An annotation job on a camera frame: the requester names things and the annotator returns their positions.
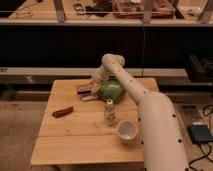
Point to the black device on shelf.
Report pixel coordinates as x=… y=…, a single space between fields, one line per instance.
x=79 y=9

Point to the red tray on shelf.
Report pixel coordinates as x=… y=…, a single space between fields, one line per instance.
x=135 y=9

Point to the white paper cup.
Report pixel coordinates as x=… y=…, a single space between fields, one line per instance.
x=126 y=131

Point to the wooden folding table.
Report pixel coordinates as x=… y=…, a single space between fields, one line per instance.
x=82 y=137

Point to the eyeglasses on shelf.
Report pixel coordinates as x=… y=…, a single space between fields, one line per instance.
x=23 y=13

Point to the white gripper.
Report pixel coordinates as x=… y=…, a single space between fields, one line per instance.
x=100 y=76

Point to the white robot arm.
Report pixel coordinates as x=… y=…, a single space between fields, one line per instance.
x=163 y=145

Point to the small clear bottle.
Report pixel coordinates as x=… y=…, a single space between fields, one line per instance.
x=109 y=112

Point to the blue power box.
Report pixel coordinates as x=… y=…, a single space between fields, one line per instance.
x=199 y=134

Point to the white sponge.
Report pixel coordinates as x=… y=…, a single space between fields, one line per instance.
x=87 y=98

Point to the brown sausage toy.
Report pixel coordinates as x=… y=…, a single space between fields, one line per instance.
x=62 y=112

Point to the metal shelf rack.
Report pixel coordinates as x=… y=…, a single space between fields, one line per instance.
x=55 y=37

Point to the green round plate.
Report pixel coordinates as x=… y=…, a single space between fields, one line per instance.
x=112 y=89

